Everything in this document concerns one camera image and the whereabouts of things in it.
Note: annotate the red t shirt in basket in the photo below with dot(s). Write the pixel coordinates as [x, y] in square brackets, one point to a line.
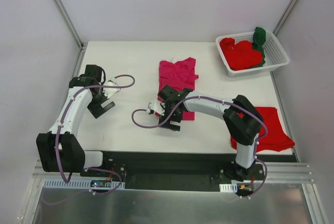
[240, 56]

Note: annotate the red t shirt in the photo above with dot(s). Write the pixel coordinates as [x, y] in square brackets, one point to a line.
[276, 139]
[240, 56]

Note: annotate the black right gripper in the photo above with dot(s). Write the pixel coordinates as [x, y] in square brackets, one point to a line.
[171, 120]

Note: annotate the white cable duct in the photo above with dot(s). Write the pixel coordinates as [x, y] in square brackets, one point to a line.
[228, 188]
[83, 184]

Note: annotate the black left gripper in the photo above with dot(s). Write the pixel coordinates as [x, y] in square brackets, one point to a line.
[100, 108]

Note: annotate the white left cable duct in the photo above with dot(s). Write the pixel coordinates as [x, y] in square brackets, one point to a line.
[83, 184]

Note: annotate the green t shirt in basket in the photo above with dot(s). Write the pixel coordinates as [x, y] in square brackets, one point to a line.
[259, 38]

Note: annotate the white right cable duct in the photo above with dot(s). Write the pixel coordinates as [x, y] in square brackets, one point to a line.
[228, 188]

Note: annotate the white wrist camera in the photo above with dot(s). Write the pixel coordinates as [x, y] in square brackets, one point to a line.
[111, 87]
[155, 106]

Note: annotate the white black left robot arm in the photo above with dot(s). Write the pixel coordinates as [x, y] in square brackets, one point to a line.
[72, 156]

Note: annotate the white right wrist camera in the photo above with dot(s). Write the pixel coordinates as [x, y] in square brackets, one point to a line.
[155, 106]

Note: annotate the magenta t shirt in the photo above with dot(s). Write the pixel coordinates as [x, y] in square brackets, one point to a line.
[178, 75]

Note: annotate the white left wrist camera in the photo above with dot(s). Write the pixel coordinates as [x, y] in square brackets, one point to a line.
[111, 87]

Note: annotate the black centre base bar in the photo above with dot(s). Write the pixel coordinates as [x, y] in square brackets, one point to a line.
[176, 172]

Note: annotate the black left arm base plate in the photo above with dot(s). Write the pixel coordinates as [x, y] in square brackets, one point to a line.
[107, 164]

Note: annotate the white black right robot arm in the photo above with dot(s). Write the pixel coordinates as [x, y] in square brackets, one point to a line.
[243, 121]

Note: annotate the aluminium front frame rail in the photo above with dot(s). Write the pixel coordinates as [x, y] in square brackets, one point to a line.
[277, 172]

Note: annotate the aluminium right frame rail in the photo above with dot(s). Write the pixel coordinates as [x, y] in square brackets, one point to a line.
[284, 17]

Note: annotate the aluminium left frame rail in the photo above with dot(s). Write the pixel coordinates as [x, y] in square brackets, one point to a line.
[73, 32]

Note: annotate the white plastic laundry basket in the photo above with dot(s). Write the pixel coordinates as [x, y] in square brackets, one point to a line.
[275, 55]

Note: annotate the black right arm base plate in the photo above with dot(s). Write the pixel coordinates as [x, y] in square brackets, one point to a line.
[233, 171]

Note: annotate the aluminium frame rail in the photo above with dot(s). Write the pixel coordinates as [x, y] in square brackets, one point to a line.
[277, 172]
[284, 17]
[73, 32]

